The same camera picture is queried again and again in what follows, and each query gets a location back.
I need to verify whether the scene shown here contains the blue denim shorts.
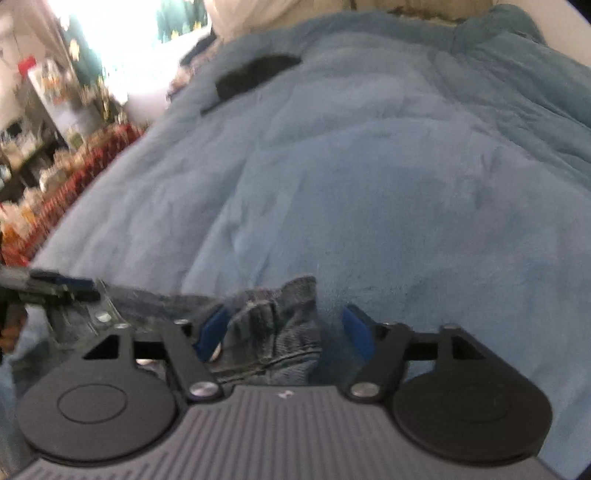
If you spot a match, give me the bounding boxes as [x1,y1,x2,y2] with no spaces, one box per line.
[45,275,325,387]

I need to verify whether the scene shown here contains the red patterned tablecloth table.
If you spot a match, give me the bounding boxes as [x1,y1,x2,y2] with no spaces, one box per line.
[1,123,144,266]

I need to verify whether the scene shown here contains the grey refrigerator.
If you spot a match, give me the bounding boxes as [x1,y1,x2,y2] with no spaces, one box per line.
[27,58,103,150]

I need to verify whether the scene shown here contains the blue fleece blanket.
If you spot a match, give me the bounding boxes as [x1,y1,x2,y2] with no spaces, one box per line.
[1,5,590,479]

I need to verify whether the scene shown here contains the black cat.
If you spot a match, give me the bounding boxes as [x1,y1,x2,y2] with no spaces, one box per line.
[200,54,301,116]

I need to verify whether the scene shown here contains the dark blue pillow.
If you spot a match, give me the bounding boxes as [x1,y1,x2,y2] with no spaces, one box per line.
[179,31,217,67]

